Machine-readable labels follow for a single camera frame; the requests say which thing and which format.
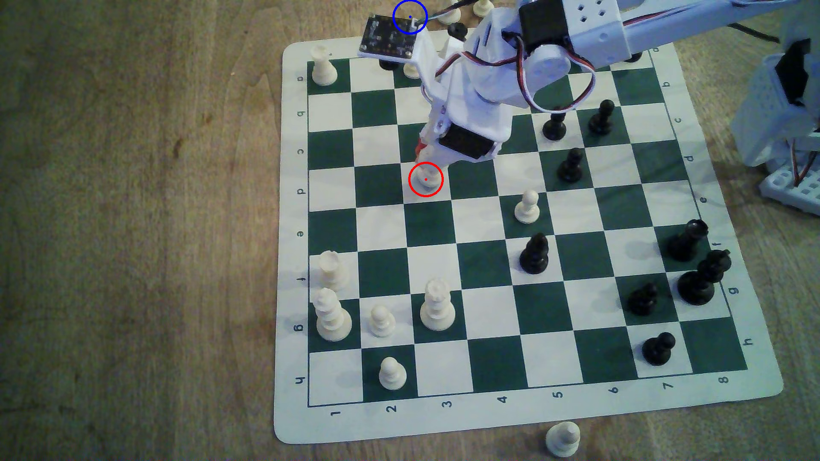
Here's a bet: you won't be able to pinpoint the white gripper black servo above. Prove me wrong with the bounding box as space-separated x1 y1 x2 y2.
414 9 534 170

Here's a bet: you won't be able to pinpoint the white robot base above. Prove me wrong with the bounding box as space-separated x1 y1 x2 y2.
730 38 820 169

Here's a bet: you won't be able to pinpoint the black chess pawn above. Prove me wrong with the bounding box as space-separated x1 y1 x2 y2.
542 110 568 142
556 148 585 183
588 99 616 137
627 283 659 316
642 332 676 366

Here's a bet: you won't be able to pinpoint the white chess rook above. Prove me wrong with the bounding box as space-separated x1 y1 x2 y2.
310 45 338 87
318 250 350 293

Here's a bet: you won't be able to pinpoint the green white chess mat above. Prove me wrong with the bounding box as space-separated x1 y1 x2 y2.
273 13 784 444

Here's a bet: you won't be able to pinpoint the black chess knight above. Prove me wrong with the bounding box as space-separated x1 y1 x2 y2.
666 219 709 262

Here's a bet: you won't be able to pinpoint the black camera circuit board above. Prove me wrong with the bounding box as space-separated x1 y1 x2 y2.
357 14 429 62

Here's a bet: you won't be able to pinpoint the thin black camera cable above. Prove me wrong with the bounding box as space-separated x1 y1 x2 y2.
423 5 478 21

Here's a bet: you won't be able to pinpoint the red black white servo cable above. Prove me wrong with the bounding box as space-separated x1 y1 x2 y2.
436 32 598 116

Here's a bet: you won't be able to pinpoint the white perforated base plate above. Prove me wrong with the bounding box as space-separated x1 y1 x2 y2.
758 152 820 216

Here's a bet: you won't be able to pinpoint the red black base wires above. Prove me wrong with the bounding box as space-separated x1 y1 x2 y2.
791 149 820 190

